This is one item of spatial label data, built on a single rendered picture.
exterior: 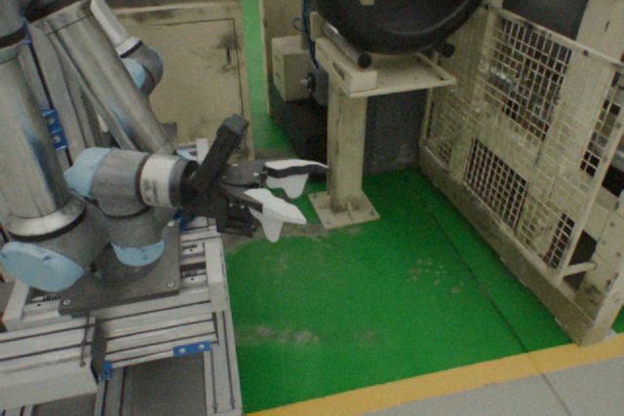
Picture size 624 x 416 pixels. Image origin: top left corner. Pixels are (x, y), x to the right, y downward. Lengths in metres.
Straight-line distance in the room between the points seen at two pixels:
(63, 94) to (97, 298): 0.41
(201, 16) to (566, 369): 1.84
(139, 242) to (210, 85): 1.48
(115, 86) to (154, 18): 1.30
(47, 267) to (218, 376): 0.74
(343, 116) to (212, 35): 0.63
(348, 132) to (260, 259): 0.65
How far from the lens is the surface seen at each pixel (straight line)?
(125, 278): 1.05
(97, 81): 0.83
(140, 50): 1.52
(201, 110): 2.26
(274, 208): 0.60
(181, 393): 1.50
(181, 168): 0.69
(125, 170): 0.72
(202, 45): 2.15
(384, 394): 1.71
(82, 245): 0.89
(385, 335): 1.84
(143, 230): 0.79
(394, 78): 1.66
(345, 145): 2.08
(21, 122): 0.78
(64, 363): 1.10
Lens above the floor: 1.44
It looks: 35 degrees down
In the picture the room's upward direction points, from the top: straight up
